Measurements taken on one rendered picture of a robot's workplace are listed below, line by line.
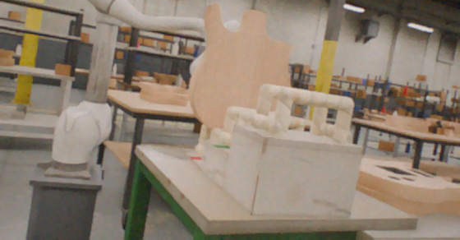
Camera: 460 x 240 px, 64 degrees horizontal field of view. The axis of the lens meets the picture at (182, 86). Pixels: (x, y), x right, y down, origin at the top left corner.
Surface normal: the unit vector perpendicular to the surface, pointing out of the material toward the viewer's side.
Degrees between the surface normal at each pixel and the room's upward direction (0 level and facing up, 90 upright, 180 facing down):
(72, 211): 90
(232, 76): 90
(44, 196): 90
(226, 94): 90
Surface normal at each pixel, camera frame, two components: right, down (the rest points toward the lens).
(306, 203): 0.31, 0.10
